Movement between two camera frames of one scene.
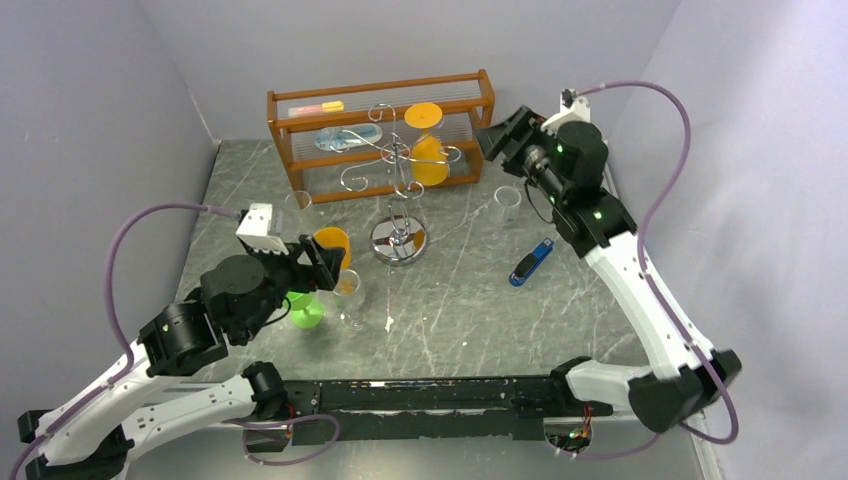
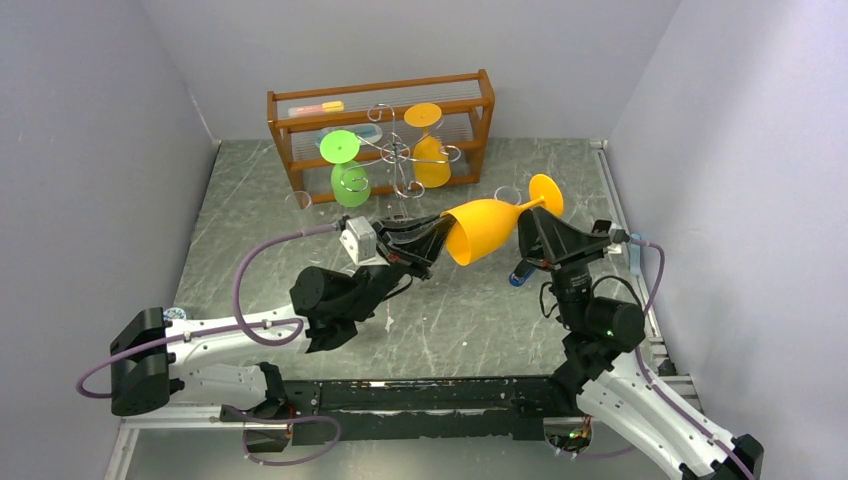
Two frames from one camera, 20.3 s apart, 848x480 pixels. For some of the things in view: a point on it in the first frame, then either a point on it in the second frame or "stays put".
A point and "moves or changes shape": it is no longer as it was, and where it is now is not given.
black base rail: (422, 410) stays put
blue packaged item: (347, 136) stays put
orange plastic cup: (331, 237) → (479, 228)
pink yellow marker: (325, 107) stays put
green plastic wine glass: (306, 308) moves or changes shape
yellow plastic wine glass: (430, 162) stays put
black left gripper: (312, 278) → (418, 257)
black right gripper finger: (497, 140) → (563, 240)
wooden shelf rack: (378, 137) stays put
